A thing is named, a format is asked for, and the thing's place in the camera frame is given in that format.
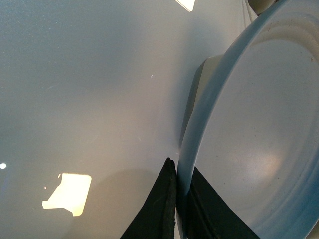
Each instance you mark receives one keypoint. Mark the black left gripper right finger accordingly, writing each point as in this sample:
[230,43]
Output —
[209,217]

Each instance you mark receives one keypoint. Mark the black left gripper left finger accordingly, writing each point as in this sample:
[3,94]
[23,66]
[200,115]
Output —
[156,218]

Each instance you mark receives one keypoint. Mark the blue round plate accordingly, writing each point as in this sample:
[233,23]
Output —
[254,129]

